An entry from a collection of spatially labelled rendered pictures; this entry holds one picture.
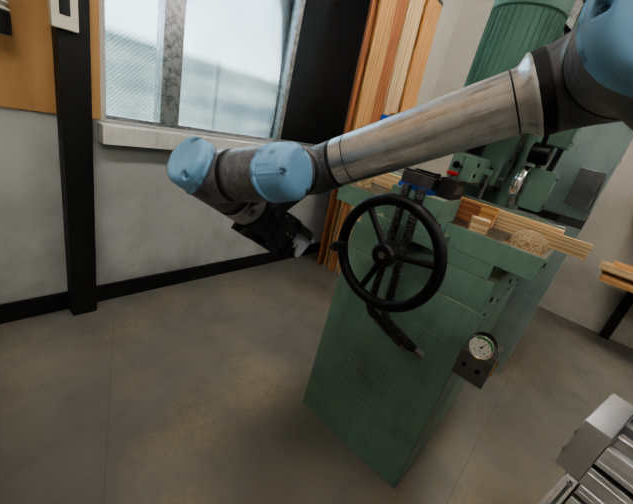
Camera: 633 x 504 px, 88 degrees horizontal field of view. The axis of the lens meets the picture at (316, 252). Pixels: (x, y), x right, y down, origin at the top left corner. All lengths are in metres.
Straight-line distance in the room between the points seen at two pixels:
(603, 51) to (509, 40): 0.74
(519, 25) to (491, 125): 0.61
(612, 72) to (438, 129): 0.20
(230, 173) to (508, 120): 0.34
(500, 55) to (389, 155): 0.61
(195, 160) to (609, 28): 0.41
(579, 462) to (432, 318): 0.48
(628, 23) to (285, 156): 0.30
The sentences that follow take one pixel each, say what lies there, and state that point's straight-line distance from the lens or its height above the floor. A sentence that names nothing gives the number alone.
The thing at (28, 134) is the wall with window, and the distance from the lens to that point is 1.64.
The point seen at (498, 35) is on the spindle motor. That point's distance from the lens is 1.06.
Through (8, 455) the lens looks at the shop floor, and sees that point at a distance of 1.41.
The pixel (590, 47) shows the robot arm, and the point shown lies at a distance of 0.32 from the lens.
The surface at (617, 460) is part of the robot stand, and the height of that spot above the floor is 0.75.
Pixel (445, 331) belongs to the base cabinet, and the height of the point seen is 0.62.
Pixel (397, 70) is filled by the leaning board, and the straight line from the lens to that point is 2.85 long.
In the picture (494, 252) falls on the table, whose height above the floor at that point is 0.87.
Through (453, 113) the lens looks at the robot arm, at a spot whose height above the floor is 1.11.
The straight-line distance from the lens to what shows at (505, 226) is 1.06.
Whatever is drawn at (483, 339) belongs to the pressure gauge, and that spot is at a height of 0.68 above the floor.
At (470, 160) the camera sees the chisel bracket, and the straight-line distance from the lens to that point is 1.04.
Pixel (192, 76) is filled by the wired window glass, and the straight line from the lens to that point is 1.90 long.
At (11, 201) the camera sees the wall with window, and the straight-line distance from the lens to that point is 1.69.
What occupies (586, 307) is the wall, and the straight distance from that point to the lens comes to 3.52.
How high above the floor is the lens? 1.07
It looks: 22 degrees down
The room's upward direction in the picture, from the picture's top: 14 degrees clockwise
